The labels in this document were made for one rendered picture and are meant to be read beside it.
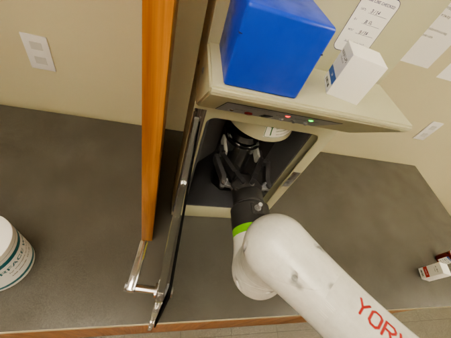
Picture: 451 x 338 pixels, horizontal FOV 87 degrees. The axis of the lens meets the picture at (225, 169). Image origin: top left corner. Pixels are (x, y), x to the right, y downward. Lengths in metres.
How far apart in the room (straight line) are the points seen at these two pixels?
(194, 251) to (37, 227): 0.44
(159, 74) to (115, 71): 0.65
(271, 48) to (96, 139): 0.82
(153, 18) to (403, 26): 0.36
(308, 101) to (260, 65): 0.09
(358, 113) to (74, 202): 0.77
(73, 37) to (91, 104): 0.25
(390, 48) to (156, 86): 0.37
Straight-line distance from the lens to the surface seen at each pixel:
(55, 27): 0.96
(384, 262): 1.14
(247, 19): 0.27
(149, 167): 0.45
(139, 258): 0.48
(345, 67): 0.38
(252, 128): 0.54
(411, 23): 0.49
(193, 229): 0.80
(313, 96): 0.37
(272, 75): 0.31
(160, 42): 0.30
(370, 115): 0.41
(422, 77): 1.26
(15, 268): 0.74
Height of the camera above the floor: 1.67
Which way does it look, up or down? 49 degrees down
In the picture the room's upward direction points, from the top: 24 degrees clockwise
